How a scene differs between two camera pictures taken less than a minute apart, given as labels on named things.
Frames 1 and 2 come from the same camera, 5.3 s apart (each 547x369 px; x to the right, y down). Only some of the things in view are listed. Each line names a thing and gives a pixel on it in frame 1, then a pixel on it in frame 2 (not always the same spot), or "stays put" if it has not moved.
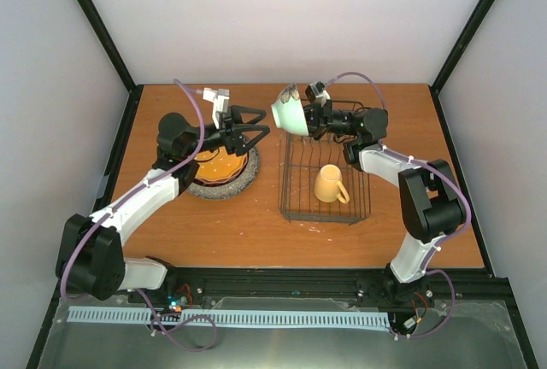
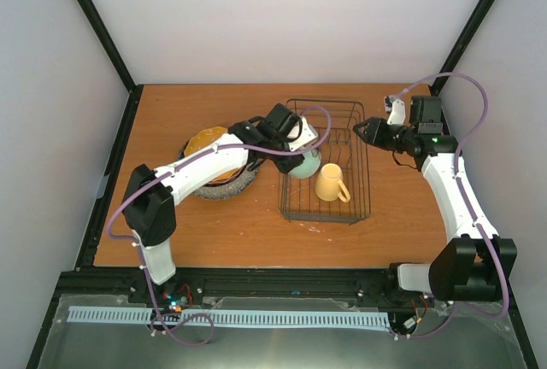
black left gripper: [232, 134] → [285, 166]
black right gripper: [318, 119] → [372, 135]
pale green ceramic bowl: [288, 111] → [309, 166]
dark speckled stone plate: [233, 187] stays put
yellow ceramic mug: [328, 185] stays put
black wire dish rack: [300, 160] stays put
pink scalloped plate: [226, 179] stays put
